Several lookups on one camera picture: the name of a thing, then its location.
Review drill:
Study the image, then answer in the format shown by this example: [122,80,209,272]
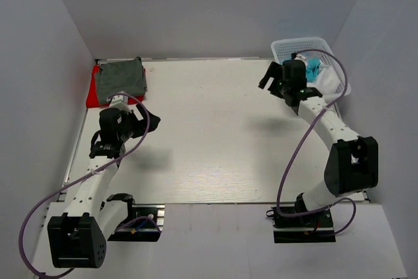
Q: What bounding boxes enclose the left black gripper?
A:
[118,103,161,142]

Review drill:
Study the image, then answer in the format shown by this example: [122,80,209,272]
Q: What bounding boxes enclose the blue t shirt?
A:
[306,58,321,83]

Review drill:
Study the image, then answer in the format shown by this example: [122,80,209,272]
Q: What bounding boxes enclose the white t shirt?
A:
[308,64,340,95]

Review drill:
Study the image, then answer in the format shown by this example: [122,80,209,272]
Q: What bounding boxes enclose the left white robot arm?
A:
[47,105,161,269]

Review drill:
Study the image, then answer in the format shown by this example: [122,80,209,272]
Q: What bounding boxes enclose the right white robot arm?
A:
[259,59,379,226]

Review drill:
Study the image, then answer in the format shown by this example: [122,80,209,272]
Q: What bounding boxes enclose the white plastic basket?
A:
[270,37,351,103]

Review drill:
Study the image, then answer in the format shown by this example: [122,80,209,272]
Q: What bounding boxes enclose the folded grey t shirt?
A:
[95,57,148,106]

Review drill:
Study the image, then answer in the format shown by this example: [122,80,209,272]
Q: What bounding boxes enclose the folded red t shirt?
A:
[86,65,146,109]

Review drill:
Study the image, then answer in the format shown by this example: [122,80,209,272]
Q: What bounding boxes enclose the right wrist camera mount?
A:
[291,52,308,63]

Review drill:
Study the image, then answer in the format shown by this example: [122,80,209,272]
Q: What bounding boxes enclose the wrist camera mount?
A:
[291,52,308,63]
[108,91,131,112]

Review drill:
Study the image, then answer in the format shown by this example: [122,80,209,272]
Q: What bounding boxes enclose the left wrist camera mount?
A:
[108,91,131,112]

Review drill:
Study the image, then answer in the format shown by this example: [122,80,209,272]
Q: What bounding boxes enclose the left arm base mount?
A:
[102,193,165,242]

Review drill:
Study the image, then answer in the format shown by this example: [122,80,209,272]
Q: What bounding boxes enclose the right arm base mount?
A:
[266,207,336,244]

